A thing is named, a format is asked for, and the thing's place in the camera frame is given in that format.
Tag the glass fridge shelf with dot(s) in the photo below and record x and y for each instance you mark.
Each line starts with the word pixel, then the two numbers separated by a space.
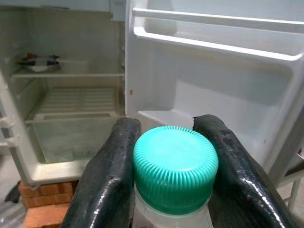
pixel 71 75

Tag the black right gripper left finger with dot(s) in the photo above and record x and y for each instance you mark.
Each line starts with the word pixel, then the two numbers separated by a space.
pixel 104 180

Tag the glass crisper cover shelf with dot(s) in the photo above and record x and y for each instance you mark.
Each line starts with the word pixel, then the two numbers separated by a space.
pixel 71 118

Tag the white moulded door shelf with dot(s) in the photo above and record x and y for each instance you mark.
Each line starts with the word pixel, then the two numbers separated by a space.
pixel 213 45

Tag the white fridge door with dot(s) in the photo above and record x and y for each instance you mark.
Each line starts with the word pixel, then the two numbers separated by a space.
pixel 213 83

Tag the white fridge cabinet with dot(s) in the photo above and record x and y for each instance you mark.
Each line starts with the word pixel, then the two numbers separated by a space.
pixel 59 171

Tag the white door rail bar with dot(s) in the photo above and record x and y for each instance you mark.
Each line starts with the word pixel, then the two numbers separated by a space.
pixel 213 18

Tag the white metal frame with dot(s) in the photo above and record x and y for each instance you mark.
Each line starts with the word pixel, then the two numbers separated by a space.
pixel 294 190

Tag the red brick stack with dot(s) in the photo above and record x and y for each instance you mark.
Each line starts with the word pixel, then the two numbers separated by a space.
pixel 47 206

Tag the printed food packet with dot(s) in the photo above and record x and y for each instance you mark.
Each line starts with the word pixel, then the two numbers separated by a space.
pixel 39 62

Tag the clear crisper drawer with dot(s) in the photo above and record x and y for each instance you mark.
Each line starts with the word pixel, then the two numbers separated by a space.
pixel 64 142

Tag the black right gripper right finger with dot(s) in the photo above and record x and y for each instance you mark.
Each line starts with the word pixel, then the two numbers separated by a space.
pixel 240 180

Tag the clear bottle with green cap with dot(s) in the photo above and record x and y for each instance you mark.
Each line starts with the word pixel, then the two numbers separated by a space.
pixel 174 161

